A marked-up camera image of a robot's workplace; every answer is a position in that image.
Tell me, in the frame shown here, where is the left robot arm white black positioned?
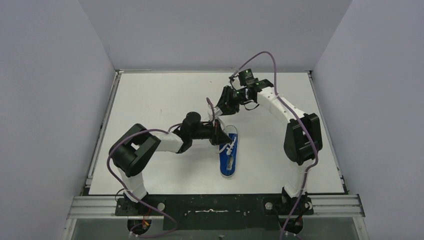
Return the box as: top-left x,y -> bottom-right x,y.
108,111 -> 237,214

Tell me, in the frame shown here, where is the white shoelace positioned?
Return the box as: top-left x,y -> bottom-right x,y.
216,117 -> 239,156

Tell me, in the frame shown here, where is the blue canvas sneaker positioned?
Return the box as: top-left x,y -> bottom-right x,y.
219,134 -> 240,178

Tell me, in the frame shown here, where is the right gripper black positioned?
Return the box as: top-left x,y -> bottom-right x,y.
217,85 -> 252,116

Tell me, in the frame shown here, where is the left side aluminium rail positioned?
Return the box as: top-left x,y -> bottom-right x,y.
84,70 -> 122,188

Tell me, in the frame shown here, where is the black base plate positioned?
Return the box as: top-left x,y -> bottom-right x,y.
114,193 -> 314,233

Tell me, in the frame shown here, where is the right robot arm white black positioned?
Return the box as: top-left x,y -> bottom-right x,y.
209,68 -> 323,214

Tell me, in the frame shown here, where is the right side aluminium rail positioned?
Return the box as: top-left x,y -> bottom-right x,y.
306,70 -> 346,187

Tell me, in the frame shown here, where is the aluminium rail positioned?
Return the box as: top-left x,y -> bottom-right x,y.
66,195 -> 365,220
306,70 -> 346,187
84,70 -> 122,188

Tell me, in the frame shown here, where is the aluminium front rail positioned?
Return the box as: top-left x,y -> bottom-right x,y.
66,195 -> 365,220

